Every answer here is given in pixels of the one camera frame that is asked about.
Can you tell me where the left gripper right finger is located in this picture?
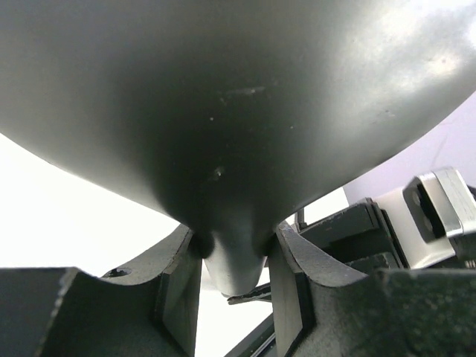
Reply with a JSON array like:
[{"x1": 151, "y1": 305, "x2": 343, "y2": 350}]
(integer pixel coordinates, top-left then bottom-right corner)
[{"x1": 268, "y1": 222, "x2": 475, "y2": 356}]

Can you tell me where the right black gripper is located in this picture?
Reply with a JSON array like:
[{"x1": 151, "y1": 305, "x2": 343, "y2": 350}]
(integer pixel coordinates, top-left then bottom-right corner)
[{"x1": 226, "y1": 196, "x2": 405, "y2": 306}]

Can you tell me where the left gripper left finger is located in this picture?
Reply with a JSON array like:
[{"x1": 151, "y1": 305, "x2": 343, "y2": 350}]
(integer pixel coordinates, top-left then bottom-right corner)
[{"x1": 1, "y1": 225, "x2": 202, "y2": 356}]

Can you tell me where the grey shower head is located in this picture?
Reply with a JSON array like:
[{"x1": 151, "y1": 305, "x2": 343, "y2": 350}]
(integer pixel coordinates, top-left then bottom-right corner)
[{"x1": 1, "y1": 1, "x2": 475, "y2": 295}]

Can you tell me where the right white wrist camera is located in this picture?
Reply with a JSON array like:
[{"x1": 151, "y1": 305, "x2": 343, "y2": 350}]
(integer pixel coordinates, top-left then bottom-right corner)
[{"x1": 375, "y1": 167, "x2": 475, "y2": 269}]

